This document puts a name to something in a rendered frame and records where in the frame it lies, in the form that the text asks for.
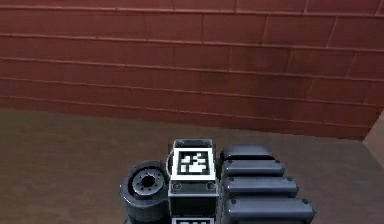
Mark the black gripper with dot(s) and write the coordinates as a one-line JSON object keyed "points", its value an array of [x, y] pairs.
{"points": [[145, 186]]}

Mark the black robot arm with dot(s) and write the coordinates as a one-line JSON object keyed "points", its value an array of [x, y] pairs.
{"points": [[256, 186]]}

